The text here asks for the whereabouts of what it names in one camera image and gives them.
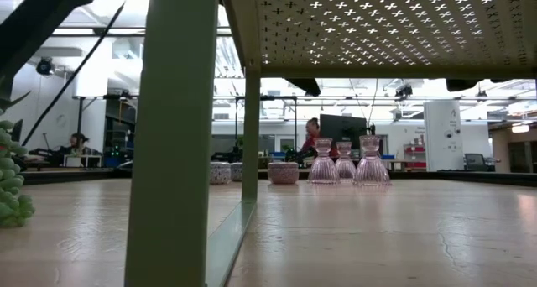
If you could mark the pink ribbed glass candle holder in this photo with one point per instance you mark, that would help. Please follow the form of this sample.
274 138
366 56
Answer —
345 165
371 167
323 167

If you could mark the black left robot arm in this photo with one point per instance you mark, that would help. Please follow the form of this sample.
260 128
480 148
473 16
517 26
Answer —
33 22

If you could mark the person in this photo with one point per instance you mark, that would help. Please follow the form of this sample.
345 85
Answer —
79 143
312 134

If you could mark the black computer monitor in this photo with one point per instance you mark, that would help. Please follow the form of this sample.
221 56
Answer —
342 127

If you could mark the red storage shelf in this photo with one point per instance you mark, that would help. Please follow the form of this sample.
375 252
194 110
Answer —
415 154

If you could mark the white cylindrical pillar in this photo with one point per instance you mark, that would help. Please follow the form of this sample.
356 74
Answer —
442 132

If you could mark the green perforated metal shelf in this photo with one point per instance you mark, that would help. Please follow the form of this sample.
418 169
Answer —
176 132

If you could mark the black office chair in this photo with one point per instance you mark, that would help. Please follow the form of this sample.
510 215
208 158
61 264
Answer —
476 161

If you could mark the small white table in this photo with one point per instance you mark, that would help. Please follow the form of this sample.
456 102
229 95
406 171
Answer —
84 159

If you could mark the potted green succulent plant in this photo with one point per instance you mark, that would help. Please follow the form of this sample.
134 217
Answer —
10 186

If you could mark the black aluminium table frame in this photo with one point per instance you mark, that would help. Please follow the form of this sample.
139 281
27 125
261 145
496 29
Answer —
461 176

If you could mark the black round ceiling camera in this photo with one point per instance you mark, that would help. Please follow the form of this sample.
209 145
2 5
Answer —
44 66

